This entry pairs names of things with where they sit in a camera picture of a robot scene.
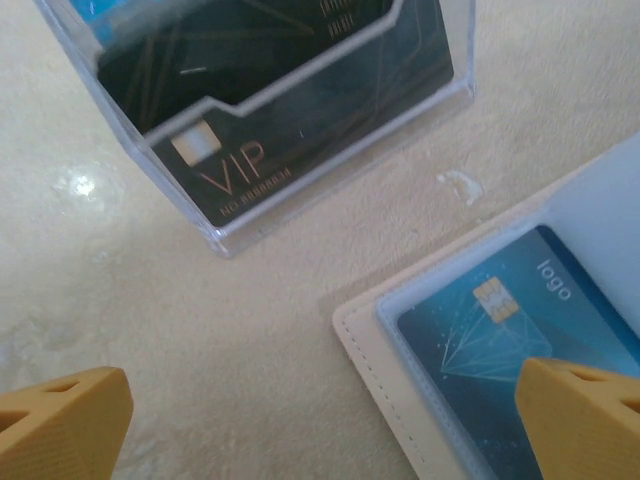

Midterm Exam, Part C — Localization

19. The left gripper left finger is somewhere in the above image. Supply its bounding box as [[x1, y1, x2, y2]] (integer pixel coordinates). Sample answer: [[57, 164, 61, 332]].
[[0, 366, 135, 480]]

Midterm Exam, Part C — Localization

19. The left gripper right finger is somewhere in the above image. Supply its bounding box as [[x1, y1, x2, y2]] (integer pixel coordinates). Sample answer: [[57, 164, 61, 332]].
[[514, 356, 640, 480]]

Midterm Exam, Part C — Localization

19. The blue diamond logo card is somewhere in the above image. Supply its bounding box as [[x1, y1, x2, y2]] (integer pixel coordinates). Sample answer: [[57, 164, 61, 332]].
[[394, 224, 640, 480]]

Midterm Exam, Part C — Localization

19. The clear acrylic card stand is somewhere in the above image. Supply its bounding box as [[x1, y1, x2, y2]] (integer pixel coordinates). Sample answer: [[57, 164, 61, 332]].
[[33, 0, 477, 259]]

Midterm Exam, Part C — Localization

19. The light blue card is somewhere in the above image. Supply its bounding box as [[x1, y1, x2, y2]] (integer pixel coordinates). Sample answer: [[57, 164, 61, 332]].
[[544, 144, 640, 326]]

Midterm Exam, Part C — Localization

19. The black VIP card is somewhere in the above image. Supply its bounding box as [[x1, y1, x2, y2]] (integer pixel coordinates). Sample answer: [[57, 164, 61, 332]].
[[149, 59, 456, 229]]

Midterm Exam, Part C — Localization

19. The black gold-line card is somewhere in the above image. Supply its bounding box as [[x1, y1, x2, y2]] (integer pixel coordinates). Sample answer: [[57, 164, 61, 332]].
[[94, 0, 401, 137]]

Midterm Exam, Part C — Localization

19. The blue card with white print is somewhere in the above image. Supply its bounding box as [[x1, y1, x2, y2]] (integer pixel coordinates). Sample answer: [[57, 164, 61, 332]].
[[69, 0, 132, 52]]

